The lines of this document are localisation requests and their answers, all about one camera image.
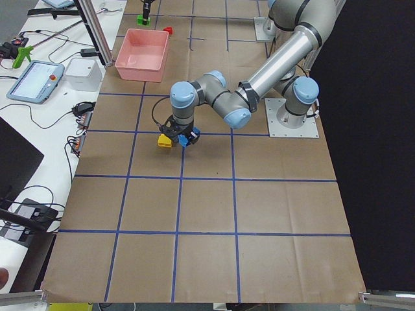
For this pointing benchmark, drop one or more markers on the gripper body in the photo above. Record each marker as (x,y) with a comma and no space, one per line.
(187,128)
(145,7)

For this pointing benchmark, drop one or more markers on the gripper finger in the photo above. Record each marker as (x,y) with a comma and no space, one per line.
(194,135)
(145,14)
(148,11)

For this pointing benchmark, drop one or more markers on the green toy block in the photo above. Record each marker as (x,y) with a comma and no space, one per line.
(139,20)

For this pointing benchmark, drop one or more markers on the blue toy block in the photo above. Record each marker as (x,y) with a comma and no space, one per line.
(184,140)

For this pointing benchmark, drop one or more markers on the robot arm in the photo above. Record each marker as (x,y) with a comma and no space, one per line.
(310,24)

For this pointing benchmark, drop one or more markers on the pink plastic box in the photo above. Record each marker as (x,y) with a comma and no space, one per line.
(143,55)

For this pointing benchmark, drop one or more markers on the white cube box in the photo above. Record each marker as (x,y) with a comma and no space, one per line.
(83,74)

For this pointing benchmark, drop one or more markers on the yellow toy block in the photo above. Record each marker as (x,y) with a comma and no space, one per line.
(164,141)

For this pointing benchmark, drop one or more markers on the red toy block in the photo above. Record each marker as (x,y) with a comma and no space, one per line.
(169,30)

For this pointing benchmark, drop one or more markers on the black power adapter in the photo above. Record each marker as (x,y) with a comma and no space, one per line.
(88,52)

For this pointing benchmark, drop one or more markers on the teach pendant tablet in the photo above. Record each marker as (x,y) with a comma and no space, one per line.
(37,82)

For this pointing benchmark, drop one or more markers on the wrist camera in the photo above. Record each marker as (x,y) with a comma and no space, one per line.
(171,129)

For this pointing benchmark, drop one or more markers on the aluminium frame post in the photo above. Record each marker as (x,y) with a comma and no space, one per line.
(94,29)

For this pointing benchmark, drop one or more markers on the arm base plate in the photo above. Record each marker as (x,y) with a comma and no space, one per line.
(265,30)
(282,124)

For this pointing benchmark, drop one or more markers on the green handled grabber tool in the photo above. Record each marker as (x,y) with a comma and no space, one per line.
(24,52)

